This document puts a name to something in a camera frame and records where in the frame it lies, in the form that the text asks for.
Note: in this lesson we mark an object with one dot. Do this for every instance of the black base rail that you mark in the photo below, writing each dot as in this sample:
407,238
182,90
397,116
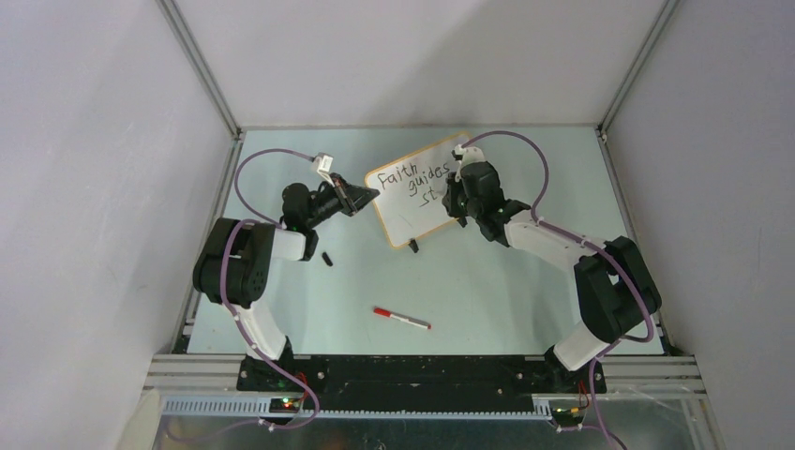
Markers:
416,384

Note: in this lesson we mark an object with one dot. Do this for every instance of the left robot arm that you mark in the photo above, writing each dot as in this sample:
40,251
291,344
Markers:
233,267

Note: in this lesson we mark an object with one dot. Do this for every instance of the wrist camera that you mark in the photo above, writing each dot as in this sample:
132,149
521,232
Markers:
321,165
465,156

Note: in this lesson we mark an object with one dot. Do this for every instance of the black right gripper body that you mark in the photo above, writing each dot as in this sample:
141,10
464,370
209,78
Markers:
472,205

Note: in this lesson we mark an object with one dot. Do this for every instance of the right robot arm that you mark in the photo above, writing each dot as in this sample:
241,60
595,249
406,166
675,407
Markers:
616,295

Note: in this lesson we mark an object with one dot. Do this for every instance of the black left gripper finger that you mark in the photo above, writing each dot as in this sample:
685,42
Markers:
361,201
348,190

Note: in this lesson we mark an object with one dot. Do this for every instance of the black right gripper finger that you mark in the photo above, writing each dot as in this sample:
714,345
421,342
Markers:
453,185
455,207

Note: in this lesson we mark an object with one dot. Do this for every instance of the white whiteboard yellow frame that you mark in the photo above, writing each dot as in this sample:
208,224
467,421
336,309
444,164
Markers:
411,189

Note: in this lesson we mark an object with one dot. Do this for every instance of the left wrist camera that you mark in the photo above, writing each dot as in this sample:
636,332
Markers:
321,165

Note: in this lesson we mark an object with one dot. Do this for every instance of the red whiteboard marker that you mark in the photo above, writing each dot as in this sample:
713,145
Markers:
402,318

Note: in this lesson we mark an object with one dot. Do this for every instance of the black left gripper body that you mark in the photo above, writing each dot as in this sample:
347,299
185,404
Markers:
334,192

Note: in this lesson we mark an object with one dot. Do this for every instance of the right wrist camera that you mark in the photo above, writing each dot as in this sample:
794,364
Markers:
465,156

